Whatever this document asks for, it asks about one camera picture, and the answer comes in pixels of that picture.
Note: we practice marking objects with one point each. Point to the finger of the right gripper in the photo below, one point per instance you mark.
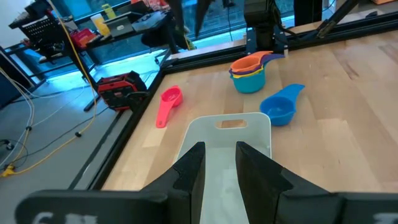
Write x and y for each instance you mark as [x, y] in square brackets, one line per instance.
[178, 18]
[203, 15]

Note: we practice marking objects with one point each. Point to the red bag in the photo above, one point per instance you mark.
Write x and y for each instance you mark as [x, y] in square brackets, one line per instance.
[82, 37]

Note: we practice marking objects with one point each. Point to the grey laptop device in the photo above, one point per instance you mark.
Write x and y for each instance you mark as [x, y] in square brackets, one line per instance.
[121, 26]

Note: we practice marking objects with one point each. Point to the yellow container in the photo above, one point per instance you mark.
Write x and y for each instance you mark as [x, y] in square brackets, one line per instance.
[100, 25]

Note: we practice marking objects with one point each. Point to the blue measuring cup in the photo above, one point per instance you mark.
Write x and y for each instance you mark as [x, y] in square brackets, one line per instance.
[280, 109]

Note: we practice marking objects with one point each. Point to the white plastic basket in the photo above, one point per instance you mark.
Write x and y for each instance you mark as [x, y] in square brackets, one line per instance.
[199, 130]

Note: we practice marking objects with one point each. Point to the yellow-green bottle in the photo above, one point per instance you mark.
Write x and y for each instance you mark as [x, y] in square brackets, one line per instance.
[109, 11]

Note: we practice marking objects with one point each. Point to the black perforated crate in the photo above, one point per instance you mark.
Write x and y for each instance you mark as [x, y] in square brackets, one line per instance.
[40, 31]

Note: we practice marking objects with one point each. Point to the black work desk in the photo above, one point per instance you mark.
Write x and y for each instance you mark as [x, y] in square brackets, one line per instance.
[77, 70]

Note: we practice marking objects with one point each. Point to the orange measuring cup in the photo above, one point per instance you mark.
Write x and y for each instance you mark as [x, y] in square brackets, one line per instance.
[245, 63]

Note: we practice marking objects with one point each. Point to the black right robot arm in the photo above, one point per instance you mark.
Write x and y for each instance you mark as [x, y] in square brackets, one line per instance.
[264, 31]

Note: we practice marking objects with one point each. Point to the red measuring cup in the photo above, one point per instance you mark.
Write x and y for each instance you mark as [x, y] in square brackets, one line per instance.
[170, 99]

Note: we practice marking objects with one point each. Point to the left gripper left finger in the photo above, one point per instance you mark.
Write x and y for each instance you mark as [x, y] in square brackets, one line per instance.
[189, 186]

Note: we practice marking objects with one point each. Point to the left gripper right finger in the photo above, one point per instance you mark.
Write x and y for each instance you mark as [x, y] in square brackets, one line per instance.
[261, 186]

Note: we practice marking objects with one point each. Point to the purple measuring cup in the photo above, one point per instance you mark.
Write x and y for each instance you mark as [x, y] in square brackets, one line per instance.
[273, 57]

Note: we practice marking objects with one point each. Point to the yellow measuring cup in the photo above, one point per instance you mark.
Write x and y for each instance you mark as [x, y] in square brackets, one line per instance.
[245, 75]

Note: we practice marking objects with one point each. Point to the red and black toolbox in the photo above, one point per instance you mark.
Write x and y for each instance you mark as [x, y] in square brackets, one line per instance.
[118, 90]

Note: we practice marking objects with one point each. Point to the black aluminium table frame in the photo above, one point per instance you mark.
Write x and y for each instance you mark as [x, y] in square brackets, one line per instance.
[202, 59]

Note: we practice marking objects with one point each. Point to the clear plastic bag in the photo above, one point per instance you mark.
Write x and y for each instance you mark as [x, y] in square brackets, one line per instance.
[149, 20]

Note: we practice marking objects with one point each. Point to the teal measuring cup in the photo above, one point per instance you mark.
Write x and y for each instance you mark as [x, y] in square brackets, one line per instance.
[248, 85]

